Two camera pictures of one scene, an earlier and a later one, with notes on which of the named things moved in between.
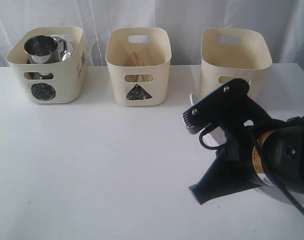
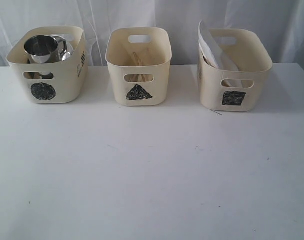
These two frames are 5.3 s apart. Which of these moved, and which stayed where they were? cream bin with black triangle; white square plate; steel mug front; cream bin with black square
Moved: white square plate
Stayed: cream bin with black square; steel mug front; cream bin with black triangle
